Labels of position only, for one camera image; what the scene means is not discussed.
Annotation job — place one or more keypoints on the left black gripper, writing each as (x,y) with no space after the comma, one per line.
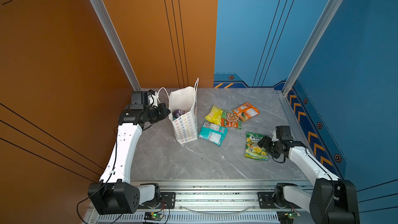
(161,108)

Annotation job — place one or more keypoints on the teal snack bag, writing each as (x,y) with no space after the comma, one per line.
(213,133)

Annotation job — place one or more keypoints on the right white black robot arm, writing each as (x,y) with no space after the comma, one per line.
(332,201)

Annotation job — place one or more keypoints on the orange snack bag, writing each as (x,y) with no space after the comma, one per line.
(246,111)

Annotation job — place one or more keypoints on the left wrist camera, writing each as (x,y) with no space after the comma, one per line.
(142,100)

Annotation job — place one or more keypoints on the green yellow Fox's candy bag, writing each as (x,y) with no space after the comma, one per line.
(253,150)

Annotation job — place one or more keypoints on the yellow snack bag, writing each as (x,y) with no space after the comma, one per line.
(215,115)

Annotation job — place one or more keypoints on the green nut snack bag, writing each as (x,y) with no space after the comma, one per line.
(230,120)

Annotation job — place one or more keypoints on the right circuit board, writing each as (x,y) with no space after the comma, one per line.
(288,217)

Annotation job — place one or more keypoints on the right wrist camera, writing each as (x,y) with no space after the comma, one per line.
(283,133)

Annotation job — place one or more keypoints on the purple Savoria snack bag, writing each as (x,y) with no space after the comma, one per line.
(178,113)

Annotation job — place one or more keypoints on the aluminium rail frame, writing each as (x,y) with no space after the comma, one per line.
(217,200)

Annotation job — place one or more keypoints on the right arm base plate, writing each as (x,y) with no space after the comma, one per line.
(267,200)

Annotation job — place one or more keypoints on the white patterned paper bag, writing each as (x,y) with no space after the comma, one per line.
(185,127)

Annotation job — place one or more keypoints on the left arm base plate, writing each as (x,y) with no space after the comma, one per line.
(167,198)

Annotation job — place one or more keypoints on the left circuit board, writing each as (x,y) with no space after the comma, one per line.
(154,218)

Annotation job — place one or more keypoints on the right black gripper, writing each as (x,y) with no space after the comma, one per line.
(264,142)

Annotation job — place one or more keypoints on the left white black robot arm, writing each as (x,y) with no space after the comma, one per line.
(114,194)

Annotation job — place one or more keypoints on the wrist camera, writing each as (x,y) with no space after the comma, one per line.
(283,133)
(142,100)

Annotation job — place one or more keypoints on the circuit board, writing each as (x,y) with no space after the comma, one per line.
(154,218)
(288,217)

